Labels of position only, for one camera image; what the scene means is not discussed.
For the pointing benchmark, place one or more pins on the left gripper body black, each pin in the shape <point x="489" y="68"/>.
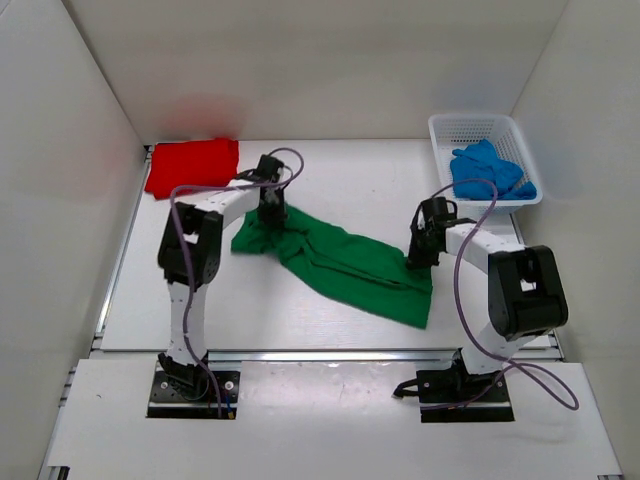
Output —
<point x="274" y="212"/>

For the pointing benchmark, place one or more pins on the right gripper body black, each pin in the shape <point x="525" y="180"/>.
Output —
<point x="419" y="254"/>

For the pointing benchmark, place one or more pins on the blue t shirt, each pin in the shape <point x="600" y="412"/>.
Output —
<point x="477" y="165"/>

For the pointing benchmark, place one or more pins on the aluminium rail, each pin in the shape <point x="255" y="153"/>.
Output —
<point x="552" y="353"/>
<point x="122" y="247"/>

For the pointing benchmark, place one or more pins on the white plastic basket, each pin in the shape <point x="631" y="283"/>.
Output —
<point x="457" y="131"/>

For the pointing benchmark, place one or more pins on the aluminium rail left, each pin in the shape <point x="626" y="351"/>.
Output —
<point x="122" y="247"/>

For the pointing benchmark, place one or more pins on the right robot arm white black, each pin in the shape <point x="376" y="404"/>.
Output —
<point x="525" y="294"/>

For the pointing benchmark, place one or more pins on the aluminium rail front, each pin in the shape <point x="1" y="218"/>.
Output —
<point x="552" y="353"/>

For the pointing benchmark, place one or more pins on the folded red t shirt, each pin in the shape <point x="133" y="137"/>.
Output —
<point x="211" y="162"/>

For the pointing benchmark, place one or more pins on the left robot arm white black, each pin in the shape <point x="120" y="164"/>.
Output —
<point x="190" y="255"/>

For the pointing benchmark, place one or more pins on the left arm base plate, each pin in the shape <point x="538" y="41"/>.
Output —
<point x="170" y="399"/>

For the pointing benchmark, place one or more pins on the green t shirt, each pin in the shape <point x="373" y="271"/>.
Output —
<point x="352" y="269"/>

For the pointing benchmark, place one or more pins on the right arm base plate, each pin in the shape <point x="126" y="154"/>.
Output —
<point x="453" y="395"/>

